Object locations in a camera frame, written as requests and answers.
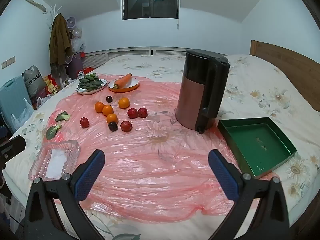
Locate green shallow box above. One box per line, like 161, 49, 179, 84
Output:
217, 117, 298, 179

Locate white plastic bag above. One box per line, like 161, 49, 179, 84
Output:
36, 96, 50, 109
10, 97, 35, 130

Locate orange rimmed white plate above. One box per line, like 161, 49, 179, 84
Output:
108, 77, 140, 93

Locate wall switch panel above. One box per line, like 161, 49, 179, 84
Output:
1, 57, 16, 68

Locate carrot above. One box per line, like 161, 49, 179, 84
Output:
113, 73, 132, 90

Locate wooden headboard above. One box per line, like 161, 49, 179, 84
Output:
249, 39, 320, 110

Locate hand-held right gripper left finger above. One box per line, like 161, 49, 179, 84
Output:
24, 149, 105, 240

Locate white coat rack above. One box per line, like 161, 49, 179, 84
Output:
46, 4, 63, 33

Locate bok choy piece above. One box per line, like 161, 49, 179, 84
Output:
45, 122, 62, 140
55, 110, 72, 122

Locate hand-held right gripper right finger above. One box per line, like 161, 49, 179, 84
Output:
208, 149, 290, 240

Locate red and yellow carton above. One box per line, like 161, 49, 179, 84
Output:
43, 75, 60, 94

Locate pink plastic sheet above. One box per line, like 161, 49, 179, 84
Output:
27, 73, 275, 224

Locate cream wall rail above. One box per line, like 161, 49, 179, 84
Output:
14, 0, 47, 13

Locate pile of green leaves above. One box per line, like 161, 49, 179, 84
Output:
77, 73, 103, 90

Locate patterned plate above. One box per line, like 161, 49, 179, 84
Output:
76, 79, 108, 95

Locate clear glass tray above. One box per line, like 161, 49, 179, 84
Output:
28, 140, 81, 182

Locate purple bin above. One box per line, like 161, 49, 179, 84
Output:
65, 51, 85, 79

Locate grey printed sack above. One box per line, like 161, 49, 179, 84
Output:
22, 65, 47, 98

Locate olive coat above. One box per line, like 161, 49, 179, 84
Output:
49, 14, 72, 67

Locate clear plastic bags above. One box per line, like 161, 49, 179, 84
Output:
70, 26, 86, 53

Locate light blue board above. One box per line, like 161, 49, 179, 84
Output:
0, 76, 33, 130

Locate pink and black kettle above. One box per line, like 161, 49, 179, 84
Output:
175, 49, 230, 134

